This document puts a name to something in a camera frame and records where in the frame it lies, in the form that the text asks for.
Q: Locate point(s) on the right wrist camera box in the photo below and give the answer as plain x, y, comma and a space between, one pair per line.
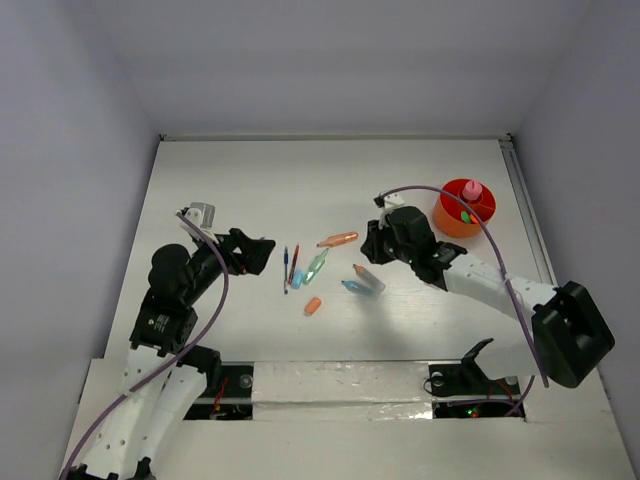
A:
389, 201

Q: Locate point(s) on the light blue marker cap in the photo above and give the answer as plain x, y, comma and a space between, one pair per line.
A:
297, 279

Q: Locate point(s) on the peach translucent marker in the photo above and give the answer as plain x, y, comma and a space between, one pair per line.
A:
338, 240

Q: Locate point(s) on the orange tip clear highlighter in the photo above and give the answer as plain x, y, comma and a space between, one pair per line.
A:
369, 278

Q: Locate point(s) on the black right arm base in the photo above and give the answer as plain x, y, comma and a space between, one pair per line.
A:
461, 390

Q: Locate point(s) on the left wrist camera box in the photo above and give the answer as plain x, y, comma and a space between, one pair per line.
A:
200, 214

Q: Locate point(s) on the blue tip clear highlighter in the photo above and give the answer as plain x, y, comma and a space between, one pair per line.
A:
359, 288

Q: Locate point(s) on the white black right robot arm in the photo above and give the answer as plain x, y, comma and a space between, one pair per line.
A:
569, 334

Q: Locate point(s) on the mint green highlighter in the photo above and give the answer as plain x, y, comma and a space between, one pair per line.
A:
315, 266

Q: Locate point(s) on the orange round organizer container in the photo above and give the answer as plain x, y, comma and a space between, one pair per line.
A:
450, 204

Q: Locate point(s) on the blue ballpoint pen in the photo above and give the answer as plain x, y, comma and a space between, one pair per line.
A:
286, 270

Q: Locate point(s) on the red gel pen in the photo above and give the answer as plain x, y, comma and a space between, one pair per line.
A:
293, 264

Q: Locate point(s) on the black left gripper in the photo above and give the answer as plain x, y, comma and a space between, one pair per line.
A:
254, 251

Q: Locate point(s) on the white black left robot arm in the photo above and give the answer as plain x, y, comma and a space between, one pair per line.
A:
166, 369

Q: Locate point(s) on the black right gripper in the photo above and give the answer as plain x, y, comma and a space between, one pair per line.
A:
373, 244

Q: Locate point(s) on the orange marker cap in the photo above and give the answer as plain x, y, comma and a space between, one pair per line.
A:
312, 306

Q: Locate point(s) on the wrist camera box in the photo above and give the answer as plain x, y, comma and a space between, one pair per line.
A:
200, 214
389, 201

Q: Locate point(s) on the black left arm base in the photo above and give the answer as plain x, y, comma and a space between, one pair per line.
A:
230, 399

